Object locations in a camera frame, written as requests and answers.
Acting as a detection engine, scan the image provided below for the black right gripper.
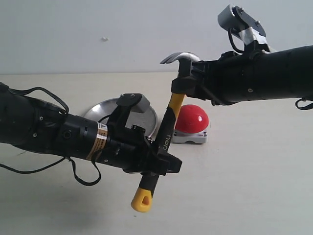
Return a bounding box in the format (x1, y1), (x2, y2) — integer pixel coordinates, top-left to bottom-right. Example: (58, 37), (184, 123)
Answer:
(171, 51), (249, 106)

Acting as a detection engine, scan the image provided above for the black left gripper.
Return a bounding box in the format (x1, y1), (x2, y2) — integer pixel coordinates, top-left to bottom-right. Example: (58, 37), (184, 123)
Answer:
(105, 124), (182, 176)

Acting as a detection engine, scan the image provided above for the yellow black claw hammer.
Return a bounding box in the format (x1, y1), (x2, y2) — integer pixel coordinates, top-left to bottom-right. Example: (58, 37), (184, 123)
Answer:
(131, 52), (200, 212)

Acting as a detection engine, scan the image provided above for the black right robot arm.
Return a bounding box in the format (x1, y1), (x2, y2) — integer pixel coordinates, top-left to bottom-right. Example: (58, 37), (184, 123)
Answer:
(171, 46), (313, 106)

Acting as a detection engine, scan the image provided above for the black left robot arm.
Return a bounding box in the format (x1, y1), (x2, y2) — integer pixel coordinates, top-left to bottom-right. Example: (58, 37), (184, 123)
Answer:
(0, 84), (182, 175)

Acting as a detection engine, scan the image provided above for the red dome push button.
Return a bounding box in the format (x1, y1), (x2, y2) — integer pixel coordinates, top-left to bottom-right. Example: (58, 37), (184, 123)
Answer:
(172, 104), (210, 144)

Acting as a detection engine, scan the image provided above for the round stainless steel plate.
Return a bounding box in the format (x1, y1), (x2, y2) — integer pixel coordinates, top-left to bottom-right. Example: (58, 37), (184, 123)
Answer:
(84, 98), (157, 137)

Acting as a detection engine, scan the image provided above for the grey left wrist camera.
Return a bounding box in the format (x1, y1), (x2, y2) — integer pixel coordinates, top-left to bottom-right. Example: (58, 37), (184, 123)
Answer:
(107, 93), (150, 129)

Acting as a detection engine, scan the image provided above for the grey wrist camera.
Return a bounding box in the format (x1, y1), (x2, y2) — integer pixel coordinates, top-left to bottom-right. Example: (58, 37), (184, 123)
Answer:
(217, 4), (276, 54)
(107, 93), (150, 129)

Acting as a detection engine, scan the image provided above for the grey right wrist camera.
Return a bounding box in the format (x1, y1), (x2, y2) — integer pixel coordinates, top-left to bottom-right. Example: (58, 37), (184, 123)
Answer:
(217, 4), (276, 54)

